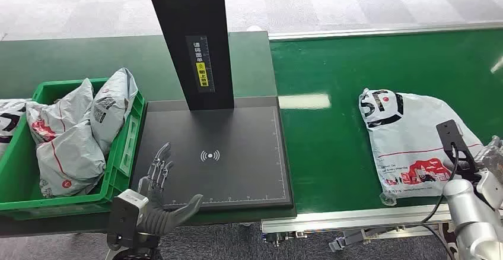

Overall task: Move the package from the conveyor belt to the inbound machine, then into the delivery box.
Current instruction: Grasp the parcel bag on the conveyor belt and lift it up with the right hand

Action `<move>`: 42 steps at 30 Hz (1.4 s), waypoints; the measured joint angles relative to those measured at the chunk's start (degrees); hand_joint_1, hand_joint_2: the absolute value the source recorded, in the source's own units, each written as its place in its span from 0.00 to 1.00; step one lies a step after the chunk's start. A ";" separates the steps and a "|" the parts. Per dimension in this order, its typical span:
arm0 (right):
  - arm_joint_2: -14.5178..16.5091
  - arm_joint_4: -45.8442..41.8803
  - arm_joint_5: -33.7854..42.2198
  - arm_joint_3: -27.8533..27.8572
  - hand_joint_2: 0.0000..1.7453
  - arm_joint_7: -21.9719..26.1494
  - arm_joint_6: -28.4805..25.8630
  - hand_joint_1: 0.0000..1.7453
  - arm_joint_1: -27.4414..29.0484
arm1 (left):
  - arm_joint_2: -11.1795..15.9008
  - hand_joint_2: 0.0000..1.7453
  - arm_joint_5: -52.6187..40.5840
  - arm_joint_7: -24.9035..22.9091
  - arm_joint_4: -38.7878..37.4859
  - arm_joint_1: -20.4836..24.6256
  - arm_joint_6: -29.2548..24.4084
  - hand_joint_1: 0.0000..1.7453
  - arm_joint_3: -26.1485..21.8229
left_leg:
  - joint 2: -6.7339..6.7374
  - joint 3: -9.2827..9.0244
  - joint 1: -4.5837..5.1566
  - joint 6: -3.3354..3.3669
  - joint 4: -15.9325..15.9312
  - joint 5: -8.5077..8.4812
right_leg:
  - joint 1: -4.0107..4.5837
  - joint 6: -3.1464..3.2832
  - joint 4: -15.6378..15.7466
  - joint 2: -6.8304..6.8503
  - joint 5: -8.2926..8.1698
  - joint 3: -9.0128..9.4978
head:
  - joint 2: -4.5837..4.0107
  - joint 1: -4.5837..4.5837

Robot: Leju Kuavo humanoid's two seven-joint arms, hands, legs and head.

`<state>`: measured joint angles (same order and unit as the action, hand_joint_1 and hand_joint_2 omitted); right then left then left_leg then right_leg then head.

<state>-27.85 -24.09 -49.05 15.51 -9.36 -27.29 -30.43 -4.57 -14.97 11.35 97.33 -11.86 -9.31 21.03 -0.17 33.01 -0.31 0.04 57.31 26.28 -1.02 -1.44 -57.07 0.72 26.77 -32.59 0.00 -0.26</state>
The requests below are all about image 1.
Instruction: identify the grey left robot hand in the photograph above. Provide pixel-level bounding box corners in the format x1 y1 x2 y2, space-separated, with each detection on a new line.
137 142 203 227

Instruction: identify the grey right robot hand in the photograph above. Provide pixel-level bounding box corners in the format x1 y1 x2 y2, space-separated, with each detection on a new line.
476 135 503 173

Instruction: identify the grey courier package black print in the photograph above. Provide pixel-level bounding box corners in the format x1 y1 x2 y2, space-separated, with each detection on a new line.
358 88 485 207

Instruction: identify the grey courier package red line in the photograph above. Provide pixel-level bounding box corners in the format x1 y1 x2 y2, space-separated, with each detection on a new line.
36 121 107 198

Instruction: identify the black inbound scanner machine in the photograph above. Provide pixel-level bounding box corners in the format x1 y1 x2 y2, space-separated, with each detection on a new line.
129 0 295 213

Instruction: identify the grey courier package QR code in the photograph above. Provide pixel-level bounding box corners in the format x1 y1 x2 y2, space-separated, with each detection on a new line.
90 68 139 155

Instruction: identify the grey courier package red print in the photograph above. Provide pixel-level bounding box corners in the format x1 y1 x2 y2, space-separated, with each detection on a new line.
25 78 95 145

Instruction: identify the white courier package black print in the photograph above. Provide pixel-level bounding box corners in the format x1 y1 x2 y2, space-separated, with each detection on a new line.
0 99 31 159

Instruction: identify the green conveyor belt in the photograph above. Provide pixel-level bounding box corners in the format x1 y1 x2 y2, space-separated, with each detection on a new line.
269 28 503 214

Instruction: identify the green plastic crate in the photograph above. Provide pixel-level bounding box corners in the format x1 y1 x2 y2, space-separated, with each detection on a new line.
0 78 146 214

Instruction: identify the black white patterned object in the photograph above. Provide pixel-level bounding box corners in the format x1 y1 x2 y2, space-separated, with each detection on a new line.
439 223 459 260

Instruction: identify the black yellow warning label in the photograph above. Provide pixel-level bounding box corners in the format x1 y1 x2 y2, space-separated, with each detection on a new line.
185 34 216 94

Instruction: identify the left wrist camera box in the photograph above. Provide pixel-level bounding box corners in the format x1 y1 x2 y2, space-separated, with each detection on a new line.
107 189 149 251

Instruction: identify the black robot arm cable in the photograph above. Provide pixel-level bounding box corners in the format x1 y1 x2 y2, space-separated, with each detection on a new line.
414 144 461 260

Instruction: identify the grey metal bracket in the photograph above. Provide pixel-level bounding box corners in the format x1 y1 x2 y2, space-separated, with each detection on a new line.
329 229 372 253

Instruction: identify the aluminium conveyor frame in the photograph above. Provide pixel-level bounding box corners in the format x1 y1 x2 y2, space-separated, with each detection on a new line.
260 21 503 248

